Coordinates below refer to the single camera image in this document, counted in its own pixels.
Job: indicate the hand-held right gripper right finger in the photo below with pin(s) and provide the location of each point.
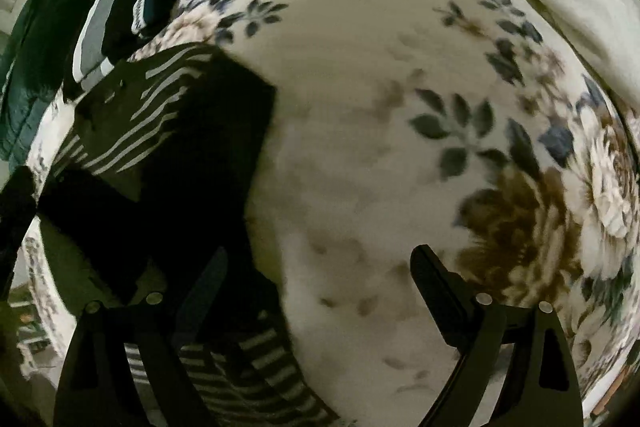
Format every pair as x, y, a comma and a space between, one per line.
440, 292

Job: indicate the floral printed blanket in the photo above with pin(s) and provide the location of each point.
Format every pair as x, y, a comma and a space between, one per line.
350, 107

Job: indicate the black striped garment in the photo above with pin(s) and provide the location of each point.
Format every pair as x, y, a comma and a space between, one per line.
215, 132

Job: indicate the dark green quilt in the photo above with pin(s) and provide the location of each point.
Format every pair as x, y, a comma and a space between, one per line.
45, 32

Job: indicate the grey striped garment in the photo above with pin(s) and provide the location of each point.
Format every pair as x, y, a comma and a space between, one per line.
92, 37

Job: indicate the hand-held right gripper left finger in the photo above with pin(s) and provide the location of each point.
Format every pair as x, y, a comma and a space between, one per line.
205, 292

